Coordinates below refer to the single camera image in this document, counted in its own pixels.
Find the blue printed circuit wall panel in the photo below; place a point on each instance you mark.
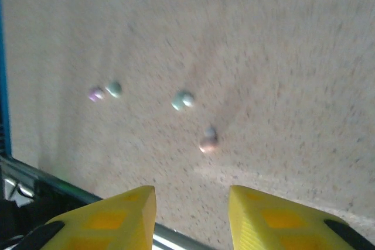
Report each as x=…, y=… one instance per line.
x=3, y=86

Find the long aluminium frame rail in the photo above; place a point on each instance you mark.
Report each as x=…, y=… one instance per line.
x=173, y=236

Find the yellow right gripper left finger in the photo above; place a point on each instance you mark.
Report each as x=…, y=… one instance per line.
x=117, y=217

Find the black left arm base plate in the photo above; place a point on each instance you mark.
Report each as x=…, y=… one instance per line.
x=17, y=223

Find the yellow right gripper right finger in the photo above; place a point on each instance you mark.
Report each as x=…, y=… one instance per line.
x=278, y=223

